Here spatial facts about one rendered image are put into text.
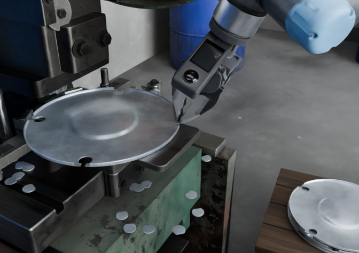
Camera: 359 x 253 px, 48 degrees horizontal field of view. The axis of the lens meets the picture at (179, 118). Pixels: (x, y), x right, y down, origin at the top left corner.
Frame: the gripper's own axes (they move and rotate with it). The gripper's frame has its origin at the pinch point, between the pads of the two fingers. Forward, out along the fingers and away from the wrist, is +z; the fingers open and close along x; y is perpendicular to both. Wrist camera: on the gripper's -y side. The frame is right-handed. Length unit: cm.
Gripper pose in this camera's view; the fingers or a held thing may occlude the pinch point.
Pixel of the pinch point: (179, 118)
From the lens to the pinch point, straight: 75.1
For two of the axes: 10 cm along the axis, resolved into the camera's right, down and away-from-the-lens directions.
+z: -3.8, 7.0, 6.1
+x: -8.1, -5.7, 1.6
